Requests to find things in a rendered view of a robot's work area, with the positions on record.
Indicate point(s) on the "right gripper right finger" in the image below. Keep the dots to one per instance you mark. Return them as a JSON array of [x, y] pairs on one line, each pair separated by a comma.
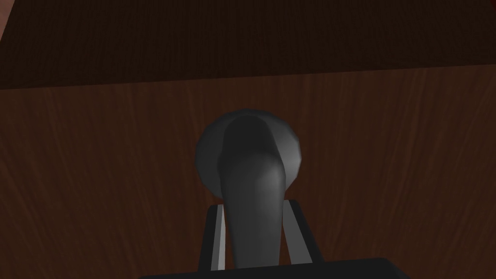
[[300, 240]]

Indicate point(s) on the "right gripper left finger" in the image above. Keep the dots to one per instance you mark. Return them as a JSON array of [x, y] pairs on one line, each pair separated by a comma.
[[215, 240]]

